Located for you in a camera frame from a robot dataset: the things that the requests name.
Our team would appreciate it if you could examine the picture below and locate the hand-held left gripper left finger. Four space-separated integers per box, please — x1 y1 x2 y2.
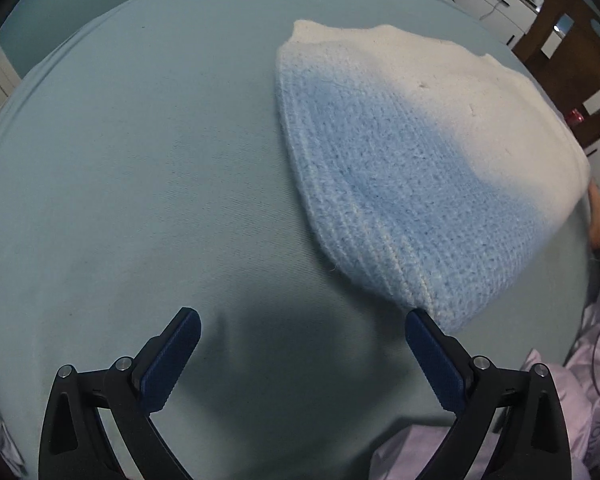
38 306 202 480

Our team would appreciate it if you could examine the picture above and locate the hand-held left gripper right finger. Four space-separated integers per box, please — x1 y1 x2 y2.
405 308 571 480

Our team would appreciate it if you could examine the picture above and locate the cream knitted sweater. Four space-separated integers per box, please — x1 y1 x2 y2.
272 19 591 333

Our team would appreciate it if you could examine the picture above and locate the lilac printed cloth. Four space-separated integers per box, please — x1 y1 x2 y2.
370 260 600 480

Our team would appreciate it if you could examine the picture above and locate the brown wooden chair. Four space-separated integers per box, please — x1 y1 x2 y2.
511 0 600 150

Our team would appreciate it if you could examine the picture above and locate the thin white cord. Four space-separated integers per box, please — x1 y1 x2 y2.
480 0 511 21

